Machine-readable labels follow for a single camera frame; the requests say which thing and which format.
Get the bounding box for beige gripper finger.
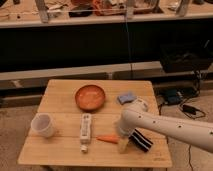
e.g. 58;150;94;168
118;137;129;154

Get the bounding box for orange pepper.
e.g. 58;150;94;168
96;135;119;144

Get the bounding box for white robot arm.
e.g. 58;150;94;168
116;99;213;153

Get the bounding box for black white striped cloth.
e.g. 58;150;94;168
129;129;153;152

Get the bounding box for white remote controller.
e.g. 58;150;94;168
80;113;92;153

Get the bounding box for blue sponge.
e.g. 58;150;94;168
117;92;136;105

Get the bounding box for wooden table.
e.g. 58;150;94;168
18;79;172;168

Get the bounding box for orange bowl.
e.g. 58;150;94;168
75;85;105;111

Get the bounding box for white plastic cup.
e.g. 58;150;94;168
31;114;54;138

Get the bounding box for black box on shelf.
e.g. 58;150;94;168
160;43;213;73

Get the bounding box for wooden shelf with clutter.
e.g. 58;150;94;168
0;0;213;28

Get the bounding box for black power adapter with cable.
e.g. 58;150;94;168
179;96;206;171

